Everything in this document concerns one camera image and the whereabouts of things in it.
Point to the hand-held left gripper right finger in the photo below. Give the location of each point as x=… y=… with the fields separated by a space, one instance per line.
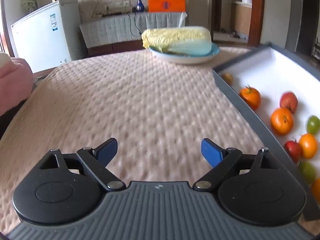
x=211 y=153

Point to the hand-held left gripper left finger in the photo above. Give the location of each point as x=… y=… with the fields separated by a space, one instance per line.
x=108 y=151

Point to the orange with stem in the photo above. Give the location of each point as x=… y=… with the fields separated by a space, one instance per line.
x=250 y=98

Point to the brown kiwi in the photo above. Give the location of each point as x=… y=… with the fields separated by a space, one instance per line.
x=227 y=79

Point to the grey box with white inside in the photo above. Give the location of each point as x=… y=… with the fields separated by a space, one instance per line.
x=275 y=80

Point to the green round fruit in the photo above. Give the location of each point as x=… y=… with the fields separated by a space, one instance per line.
x=307 y=172
x=314 y=125

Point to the light blue plate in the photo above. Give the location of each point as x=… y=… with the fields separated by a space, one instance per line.
x=190 y=58

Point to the dark floral bedsheet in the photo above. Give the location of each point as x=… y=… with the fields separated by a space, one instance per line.
x=38 y=80

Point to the dark wooden television cabinet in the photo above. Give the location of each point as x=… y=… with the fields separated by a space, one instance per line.
x=112 y=48

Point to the pink plush pillow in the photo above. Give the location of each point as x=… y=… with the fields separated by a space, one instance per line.
x=13 y=85

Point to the napa cabbage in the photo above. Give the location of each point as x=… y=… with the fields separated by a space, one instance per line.
x=177 y=40

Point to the cloth-covered cabinet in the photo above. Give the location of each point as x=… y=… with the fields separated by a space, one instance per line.
x=112 y=30

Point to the white chest freezer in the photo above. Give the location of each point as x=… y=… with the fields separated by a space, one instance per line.
x=40 y=40

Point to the wooden kitchen cabinet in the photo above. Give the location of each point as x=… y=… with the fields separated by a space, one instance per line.
x=241 y=20

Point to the white plush ball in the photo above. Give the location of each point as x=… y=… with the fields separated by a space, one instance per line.
x=4 y=58

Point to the blue glass bottle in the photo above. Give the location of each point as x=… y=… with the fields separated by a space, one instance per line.
x=139 y=3

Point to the grey refrigerator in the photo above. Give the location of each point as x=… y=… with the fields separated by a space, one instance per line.
x=294 y=22

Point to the white container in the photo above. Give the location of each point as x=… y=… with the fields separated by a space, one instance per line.
x=246 y=0

